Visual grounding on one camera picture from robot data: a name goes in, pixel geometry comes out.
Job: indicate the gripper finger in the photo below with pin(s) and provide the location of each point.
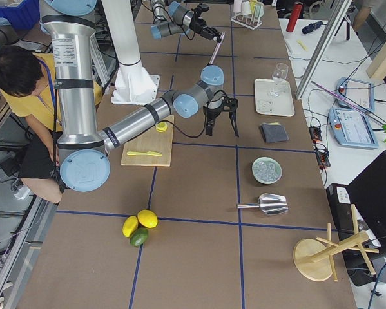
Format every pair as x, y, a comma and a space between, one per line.
208, 127
211, 29
212, 36
211, 126

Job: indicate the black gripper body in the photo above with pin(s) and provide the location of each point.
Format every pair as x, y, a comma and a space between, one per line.
204, 30
211, 114

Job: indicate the steel muddler black tip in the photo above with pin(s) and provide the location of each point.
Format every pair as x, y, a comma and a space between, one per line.
217, 48

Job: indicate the yellow lemon half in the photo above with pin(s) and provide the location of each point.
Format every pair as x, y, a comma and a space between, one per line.
161, 127

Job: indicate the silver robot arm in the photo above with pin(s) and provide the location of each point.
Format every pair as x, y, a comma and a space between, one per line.
174, 18
84, 149

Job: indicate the whole yellow lemon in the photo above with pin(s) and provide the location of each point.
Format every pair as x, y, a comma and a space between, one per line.
147, 218
130, 226

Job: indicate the cream bear serving tray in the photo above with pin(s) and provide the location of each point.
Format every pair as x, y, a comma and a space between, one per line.
269, 101

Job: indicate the grey folded cloth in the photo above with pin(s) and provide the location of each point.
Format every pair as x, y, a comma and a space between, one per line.
273, 132

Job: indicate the clear wine glass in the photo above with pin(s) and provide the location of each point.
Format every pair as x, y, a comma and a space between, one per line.
279, 75

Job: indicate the bamboo cutting board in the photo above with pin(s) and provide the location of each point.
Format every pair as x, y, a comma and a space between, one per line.
151, 140

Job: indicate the green bowl of ice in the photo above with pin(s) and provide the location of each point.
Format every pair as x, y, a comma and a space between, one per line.
266, 170

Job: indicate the yellow plastic knife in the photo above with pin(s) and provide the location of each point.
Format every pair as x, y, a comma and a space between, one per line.
144, 153

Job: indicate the red bottle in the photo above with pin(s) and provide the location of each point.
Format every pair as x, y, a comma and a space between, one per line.
295, 14

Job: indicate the small yellow plastic tool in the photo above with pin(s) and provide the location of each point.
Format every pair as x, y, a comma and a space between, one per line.
302, 45

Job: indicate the folded dark blue umbrella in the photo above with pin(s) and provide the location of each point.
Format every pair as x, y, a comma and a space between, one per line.
312, 27

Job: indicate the steel ice scoop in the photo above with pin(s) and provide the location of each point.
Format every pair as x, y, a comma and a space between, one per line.
268, 204

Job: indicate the near blue teach pendant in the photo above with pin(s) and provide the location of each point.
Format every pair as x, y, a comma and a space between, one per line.
352, 129

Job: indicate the blue teach pendant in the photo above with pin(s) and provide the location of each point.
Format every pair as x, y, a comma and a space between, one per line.
356, 92
352, 129

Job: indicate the far blue teach pendant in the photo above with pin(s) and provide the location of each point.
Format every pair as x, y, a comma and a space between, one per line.
356, 92

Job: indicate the green lime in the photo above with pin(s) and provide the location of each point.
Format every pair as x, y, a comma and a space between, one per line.
139, 237

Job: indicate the long metal grabber tool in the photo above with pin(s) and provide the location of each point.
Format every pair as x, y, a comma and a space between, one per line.
355, 107

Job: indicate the wooden mug tree stand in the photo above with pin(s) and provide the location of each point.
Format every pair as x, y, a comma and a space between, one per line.
314, 257

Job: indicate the black laptop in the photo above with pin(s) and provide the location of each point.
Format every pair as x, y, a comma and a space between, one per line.
368, 193

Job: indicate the blue storage bin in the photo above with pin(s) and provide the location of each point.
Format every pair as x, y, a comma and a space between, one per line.
24, 16

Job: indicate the person in yellow shirt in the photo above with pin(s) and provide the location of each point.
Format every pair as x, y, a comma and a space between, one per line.
26, 82

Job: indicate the white wire cup rack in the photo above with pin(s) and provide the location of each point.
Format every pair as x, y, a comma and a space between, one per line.
248, 13

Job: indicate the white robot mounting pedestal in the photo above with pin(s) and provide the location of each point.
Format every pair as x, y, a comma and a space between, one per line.
133, 84

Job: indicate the aluminium frame post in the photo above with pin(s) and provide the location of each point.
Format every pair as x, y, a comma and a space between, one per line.
340, 10

